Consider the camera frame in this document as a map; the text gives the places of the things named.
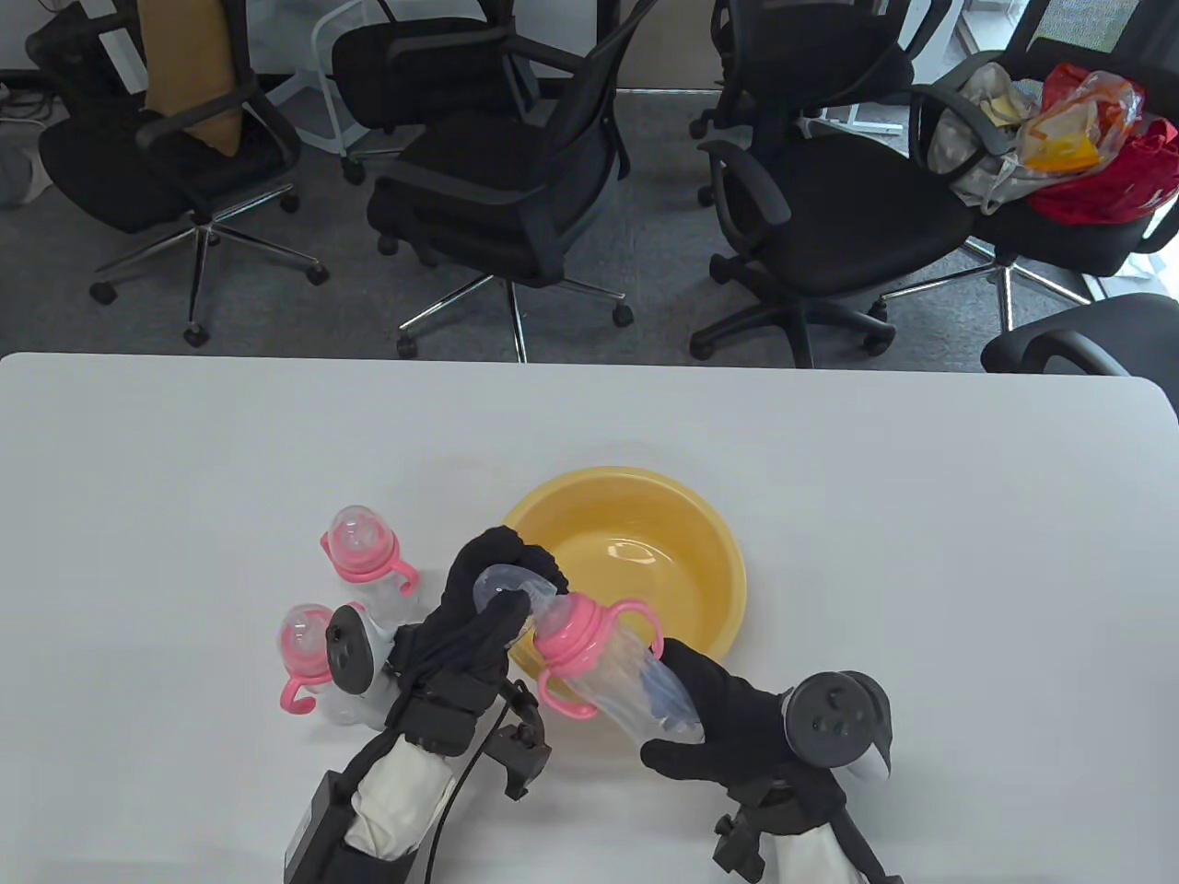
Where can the person's right hand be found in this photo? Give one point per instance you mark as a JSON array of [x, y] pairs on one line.
[[737, 737]]

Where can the person's left hand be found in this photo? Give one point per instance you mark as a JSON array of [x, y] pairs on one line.
[[451, 645]]

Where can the clear plastic baby bottle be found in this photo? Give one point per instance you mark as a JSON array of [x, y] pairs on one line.
[[359, 548], [589, 645], [304, 640]]

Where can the person's right forearm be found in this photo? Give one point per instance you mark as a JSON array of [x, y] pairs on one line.
[[811, 847]]

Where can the grey right hand controller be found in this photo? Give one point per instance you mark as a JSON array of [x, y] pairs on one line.
[[834, 718]]

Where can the grey hand controller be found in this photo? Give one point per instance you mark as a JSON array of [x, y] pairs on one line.
[[348, 649], [834, 718]]

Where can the grey left hand controller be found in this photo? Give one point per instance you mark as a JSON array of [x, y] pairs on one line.
[[348, 649]]

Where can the yellow plastic basin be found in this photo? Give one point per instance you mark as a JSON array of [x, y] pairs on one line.
[[645, 571]]

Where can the black office chair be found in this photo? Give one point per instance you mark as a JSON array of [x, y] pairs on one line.
[[857, 221], [811, 55], [1105, 331], [479, 212], [405, 74]]

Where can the black chair with cushion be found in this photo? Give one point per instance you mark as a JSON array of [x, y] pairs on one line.
[[120, 175]]

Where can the black chair with bags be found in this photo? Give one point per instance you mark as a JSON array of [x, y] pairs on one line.
[[1059, 244]]

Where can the brown cushion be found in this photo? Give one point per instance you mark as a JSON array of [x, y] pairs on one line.
[[189, 74]]

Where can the white metal table leg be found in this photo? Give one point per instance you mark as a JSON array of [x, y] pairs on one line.
[[857, 115]]

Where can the red bag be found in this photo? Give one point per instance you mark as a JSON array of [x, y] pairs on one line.
[[1124, 193]]

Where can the orange plastic bag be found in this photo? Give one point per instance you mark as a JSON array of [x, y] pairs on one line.
[[1073, 129]]

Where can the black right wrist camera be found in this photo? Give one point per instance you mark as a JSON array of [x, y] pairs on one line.
[[741, 843]]

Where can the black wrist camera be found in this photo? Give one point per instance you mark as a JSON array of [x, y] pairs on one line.
[[741, 843], [525, 746]]

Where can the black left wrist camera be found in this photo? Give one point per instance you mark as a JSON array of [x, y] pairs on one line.
[[525, 746]]

